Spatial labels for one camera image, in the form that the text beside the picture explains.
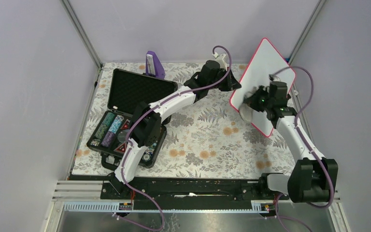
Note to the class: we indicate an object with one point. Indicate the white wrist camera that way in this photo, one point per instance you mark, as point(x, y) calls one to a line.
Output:
point(274, 78)
point(221, 59)

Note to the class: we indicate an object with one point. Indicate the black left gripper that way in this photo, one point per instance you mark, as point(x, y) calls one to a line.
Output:
point(231, 83)

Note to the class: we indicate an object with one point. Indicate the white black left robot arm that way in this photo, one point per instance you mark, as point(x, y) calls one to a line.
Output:
point(148, 117)

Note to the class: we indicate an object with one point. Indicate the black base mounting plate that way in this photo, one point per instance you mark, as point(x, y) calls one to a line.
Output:
point(189, 193)

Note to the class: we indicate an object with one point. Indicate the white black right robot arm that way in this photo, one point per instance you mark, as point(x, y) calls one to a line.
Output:
point(313, 178)

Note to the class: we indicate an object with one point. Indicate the pink framed whiteboard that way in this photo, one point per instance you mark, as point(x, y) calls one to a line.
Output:
point(265, 61)

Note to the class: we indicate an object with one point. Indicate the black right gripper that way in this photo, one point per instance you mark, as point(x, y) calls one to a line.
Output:
point(251, 100)

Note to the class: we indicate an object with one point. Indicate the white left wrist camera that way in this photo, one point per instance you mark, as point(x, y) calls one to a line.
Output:
point(221, 59)

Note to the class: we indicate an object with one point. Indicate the black poker chip case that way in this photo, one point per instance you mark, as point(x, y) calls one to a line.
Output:
point(127, 90)

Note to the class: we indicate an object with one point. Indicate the purple metronome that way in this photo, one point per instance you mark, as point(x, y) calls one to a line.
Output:
point(153, 66)

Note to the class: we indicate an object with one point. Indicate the grey round scrubber pad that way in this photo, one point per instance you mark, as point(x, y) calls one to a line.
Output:
point(245, 111)

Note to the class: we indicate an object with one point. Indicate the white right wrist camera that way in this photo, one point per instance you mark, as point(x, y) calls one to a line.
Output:
point(274, 78)

